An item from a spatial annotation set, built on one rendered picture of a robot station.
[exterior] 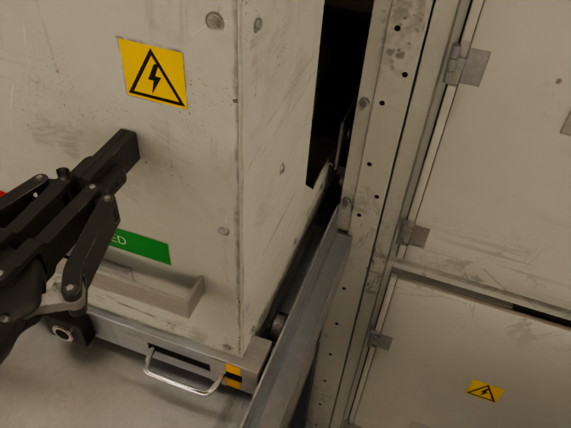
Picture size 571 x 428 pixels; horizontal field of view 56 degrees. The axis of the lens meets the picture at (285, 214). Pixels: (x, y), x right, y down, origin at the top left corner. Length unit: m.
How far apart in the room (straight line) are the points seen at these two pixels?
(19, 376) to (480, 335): 0.75
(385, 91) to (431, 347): 0.54
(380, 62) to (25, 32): 0.44
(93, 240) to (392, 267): 0.67
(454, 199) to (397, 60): 0.22
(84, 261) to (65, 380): 0.44
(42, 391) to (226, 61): 0.55
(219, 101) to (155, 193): 0.14
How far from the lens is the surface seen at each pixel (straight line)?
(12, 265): 0.40
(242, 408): 0.76
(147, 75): 0.46
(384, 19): 0.74
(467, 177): 0.81
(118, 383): 0.80
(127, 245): 0.63
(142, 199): 0.56
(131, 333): 0.76
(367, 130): 0.82
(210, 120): 0.45
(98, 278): 0.63
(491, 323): 1.03
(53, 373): 0.83
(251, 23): 0.42
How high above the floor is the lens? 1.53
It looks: 44 degrees down
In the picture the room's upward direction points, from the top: 4 degrees clockwise
